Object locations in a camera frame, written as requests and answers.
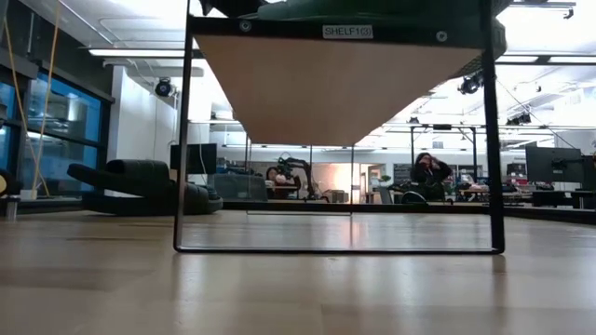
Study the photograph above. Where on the round black ceiling camera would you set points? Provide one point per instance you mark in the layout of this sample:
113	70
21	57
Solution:
163	87

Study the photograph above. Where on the yellow round object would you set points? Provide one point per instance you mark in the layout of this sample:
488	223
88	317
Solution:
7	183

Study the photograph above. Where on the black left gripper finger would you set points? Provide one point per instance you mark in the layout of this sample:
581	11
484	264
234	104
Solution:
233	7

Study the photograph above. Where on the black-framed wooden shelf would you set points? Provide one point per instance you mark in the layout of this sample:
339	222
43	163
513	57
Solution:
326	88

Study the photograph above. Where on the green slipper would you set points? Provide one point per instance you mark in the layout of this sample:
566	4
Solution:
372	9

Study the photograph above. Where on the black background robot arm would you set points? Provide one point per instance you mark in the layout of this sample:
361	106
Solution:
305	173

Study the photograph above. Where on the small white cup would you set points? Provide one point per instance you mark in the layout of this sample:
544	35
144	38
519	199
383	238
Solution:
28	194

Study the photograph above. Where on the small black monitor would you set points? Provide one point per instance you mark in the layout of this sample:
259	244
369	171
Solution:
205	158

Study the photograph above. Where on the grey metal cylinder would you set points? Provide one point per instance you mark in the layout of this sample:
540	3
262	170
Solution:
11	209

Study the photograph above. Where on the white shelf label sticker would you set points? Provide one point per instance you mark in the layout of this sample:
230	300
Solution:
348	31

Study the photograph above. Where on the ceiling strip light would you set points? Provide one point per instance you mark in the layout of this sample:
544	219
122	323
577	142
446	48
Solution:
139	52

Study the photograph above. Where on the black metal rig frame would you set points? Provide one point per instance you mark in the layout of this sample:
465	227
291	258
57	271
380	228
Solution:
442	126

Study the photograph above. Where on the blue glass window wall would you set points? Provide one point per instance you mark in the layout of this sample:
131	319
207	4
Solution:
65	111

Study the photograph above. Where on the person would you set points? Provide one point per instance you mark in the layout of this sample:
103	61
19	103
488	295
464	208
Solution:
428	174
272	174

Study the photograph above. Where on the black desk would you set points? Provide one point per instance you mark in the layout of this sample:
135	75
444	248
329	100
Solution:
559	196

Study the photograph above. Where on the wide black monitor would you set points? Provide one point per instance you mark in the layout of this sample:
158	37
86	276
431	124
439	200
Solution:
554	165

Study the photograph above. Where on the black ceiling spotlight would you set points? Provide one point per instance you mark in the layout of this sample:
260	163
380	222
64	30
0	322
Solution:
470	84

